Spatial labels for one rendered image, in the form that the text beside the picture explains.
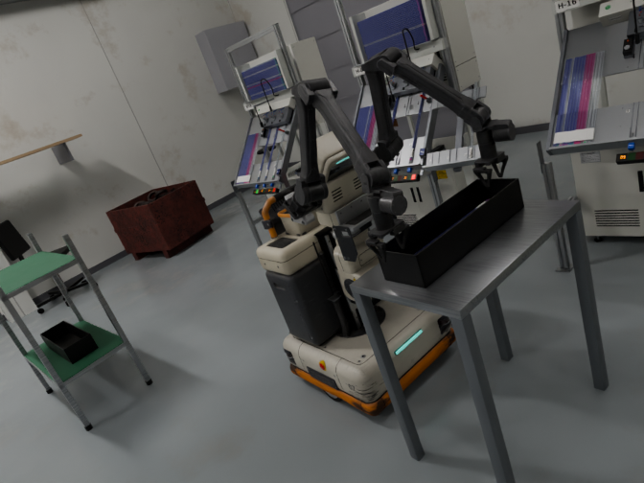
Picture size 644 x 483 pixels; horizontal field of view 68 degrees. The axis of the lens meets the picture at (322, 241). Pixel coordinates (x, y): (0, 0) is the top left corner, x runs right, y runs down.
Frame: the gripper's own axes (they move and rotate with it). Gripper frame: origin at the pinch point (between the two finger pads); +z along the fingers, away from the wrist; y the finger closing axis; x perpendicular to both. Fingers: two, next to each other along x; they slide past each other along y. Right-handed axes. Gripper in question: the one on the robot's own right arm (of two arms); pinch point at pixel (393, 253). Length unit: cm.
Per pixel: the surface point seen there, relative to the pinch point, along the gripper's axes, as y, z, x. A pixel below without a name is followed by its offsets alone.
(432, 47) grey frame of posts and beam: 177, -42, 112
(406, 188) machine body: 156, 48, 146
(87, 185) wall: 31, -1, 586
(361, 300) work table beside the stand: -6.5, 16.8, 14.5
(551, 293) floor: 118, 90, 22
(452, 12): 206, -58, 113
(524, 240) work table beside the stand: 33.7, 9.9, -22.5
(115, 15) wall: 167, -192, 609
